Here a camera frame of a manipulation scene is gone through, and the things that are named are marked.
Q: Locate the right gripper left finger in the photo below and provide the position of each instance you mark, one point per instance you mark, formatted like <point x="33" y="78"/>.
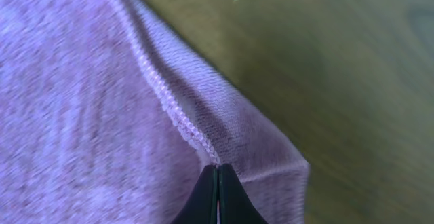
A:
<point x="201" y="206"/>

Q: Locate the purple microfiber cloth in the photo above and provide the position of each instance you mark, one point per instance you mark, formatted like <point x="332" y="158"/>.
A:
<point x="107" y="116"/>

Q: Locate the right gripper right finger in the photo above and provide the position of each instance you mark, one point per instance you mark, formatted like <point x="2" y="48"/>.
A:
<point x="235" y="206"/>

